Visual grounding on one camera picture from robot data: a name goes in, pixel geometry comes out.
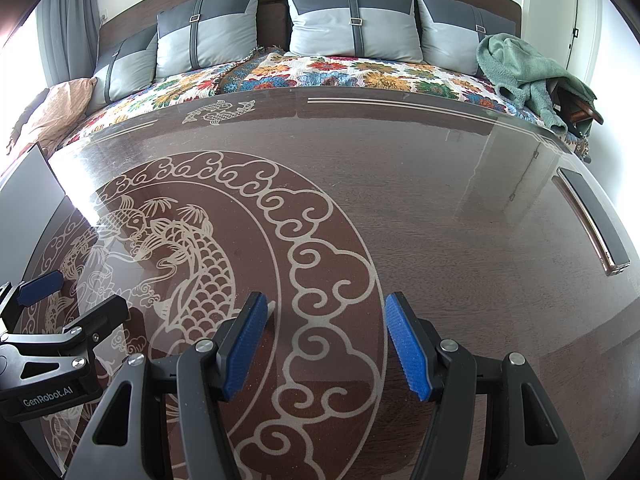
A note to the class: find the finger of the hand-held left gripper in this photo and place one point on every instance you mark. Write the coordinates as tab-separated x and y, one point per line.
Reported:
40	287
107	312

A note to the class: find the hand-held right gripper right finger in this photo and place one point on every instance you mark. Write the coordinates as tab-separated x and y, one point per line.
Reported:
407	350

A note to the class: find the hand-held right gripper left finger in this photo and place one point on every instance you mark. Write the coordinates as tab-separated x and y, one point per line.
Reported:
245	350

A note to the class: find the white foam board box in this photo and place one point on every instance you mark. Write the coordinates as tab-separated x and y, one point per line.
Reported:
30	175

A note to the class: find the pink crumpled blanket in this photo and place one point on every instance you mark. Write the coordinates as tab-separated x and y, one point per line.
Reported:
55	110

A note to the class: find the floral patterned sofa blanket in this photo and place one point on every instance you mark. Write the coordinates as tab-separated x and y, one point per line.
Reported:
150	100
380	75

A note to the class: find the black smartphone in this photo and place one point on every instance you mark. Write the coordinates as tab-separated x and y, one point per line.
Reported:
590	215

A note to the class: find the grey curtain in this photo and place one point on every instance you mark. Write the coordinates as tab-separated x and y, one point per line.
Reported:
70	20

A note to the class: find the green fleece towel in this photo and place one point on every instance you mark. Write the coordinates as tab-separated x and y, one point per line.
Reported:
520	70

